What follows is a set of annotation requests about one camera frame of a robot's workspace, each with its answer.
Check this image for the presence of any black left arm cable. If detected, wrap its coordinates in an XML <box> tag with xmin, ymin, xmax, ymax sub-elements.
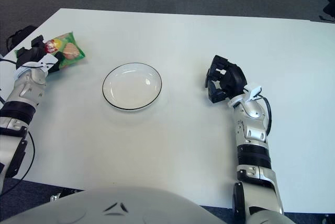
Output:
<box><xmin>0</xmin><ymin>56</ymin><xmax>44</xmax><ymax>196</ymax></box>

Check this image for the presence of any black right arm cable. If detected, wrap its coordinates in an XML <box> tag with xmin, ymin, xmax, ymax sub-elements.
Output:
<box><xmin>258</xmin><ymin>95</ymin><xmax>273</xmax><ymax>135</ymax></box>

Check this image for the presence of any black bag on floor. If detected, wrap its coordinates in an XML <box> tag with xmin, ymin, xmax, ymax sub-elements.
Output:
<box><xmin>5</xmin><ymin>25</ymin><xmax>37</xmax><ymax>51</ymax></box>

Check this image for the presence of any grey robot torso shell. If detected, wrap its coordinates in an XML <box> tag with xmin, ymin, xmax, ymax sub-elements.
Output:
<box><xmin>0</xmin><ymin>186</ymin><xmax>236</xmax><ymax>224</ymax></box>

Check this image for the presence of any black strapped floor object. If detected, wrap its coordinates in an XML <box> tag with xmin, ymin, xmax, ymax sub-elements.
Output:
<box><xmin>318</xmin><ymin>0</ymin><xmax>335</xmax><ymax>22</ymax></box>

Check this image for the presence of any white plate with black rim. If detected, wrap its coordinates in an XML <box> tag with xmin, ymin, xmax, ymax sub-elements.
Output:
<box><xmin>102</xmin><ymin>62</ymin><xmax>163</xmax><ymax>111</ymax></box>

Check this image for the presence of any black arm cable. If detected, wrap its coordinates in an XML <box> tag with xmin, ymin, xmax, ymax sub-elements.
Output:
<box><xmin>0</xmin><ymin>56</ymin><xmax>44</xmax><ymax>196</ymax></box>
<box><xmin>258</xmin><ymin>95</ymin><xmax>273</xmax><ymax>135</ymax></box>

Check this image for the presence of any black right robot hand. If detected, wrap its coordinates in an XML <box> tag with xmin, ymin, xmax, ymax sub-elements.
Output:
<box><xmin>204</xmin><ymin>55</ymin><xmax>248</xmax><ymax>104</ymax></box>

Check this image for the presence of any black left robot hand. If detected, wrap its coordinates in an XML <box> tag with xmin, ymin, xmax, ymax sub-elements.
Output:
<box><xmin>15</xmin><ymin>35</ymin><xmax>65</xmax><ymax>74</ymax></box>

